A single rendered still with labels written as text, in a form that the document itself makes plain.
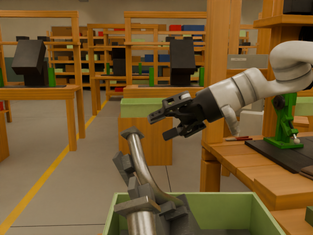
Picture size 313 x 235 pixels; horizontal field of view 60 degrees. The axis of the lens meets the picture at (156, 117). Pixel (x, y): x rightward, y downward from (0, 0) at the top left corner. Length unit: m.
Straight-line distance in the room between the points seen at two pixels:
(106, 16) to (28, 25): 3.04
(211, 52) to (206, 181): 0.71
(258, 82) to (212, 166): 1.04
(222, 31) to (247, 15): 10.56
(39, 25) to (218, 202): 11.39
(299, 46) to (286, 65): 0.04
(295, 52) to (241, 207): 0.48
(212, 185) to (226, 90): 1.10
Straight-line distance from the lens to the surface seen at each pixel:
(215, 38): 1.45
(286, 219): 1.00
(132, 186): 0.44
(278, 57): 0.60
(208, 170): 1.58
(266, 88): 0.60
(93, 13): 11.46
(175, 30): 8.21
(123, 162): 0.63
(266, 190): 1.06
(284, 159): 1.35
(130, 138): 0.64
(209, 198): 0.84
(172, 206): 0.66
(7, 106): 6.25
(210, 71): 1.44
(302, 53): 0.59
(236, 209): 0.88
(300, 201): 1.09
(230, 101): 0.58
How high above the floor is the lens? 1.36
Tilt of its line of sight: 13 degrees down
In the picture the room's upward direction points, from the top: straight up
